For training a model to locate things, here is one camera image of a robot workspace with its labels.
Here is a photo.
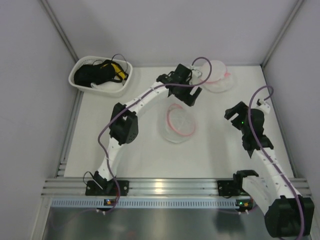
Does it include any white mesh laundry bag front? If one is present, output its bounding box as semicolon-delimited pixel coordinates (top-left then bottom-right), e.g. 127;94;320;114
157;103;197;144

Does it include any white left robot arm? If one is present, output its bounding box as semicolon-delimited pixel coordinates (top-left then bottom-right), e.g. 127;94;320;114
94;64;202;182

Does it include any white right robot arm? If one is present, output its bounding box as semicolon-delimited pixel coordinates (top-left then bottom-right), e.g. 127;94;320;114
224;100;315;239

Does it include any white plastic laundry basket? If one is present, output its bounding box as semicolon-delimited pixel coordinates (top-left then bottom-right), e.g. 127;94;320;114
68;55;133;98

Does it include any yellow black garment in basket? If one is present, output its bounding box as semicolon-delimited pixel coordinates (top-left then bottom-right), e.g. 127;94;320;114
100;61;128;83

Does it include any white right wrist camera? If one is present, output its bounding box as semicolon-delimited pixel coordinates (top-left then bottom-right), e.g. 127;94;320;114
256;98;271;115

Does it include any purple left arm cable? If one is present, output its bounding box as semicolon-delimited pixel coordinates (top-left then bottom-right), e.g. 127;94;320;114
96;56;213;216

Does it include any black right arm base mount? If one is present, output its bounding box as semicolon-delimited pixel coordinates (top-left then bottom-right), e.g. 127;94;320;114
216;180;249;198

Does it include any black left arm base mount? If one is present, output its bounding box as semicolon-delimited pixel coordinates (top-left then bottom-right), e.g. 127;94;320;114
85;174;130;197

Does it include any aluminium corner post right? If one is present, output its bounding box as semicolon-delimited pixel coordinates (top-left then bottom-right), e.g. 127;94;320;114
260;0;306;70

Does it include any aluminium corner post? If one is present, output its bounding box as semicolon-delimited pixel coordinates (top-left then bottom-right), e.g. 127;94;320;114
38;0;79;63
260;0;306;70

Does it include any aluminium corner post left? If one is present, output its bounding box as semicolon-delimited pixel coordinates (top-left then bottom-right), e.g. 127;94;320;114
38;0;79;63

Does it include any grey slotted cable duct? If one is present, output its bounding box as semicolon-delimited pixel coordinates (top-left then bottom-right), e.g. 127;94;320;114
51;198;239;209

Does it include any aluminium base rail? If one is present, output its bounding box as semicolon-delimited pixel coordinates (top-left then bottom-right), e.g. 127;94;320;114
41;177;312;200

